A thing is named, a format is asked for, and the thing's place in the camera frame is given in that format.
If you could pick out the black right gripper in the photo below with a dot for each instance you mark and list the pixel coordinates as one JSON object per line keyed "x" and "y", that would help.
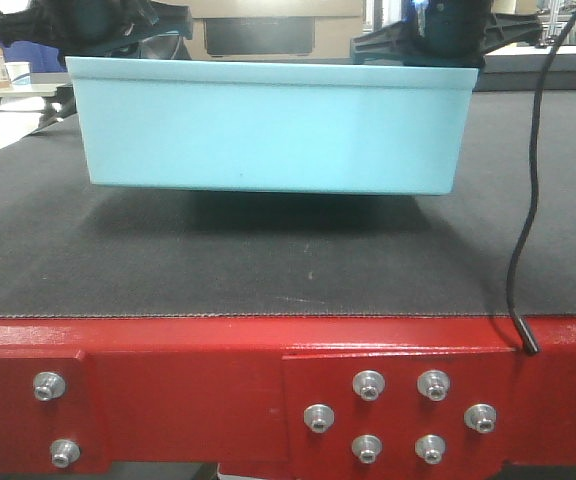
{"x": 445, "y": 34}

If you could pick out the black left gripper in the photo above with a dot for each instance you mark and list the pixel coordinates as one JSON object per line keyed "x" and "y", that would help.
{"x": 94, "y": 28}

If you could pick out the light blue plastic bin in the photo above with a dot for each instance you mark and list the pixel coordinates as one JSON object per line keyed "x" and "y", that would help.
{"x": 271, "y": 127}

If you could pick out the black conveyor belt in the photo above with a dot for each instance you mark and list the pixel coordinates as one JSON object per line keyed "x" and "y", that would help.
{"x": 69, "y": 248}

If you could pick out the large cardboard box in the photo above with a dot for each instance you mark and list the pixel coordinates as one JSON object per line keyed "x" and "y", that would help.
{"x": 274, "y": 30}

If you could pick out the white paper cup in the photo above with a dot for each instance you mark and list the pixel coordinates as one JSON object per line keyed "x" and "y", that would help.
{"x": 19, "y": 72}

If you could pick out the red conveyor frame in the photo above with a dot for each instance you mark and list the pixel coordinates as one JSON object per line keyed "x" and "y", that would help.
{"x": 290, "y": 397}

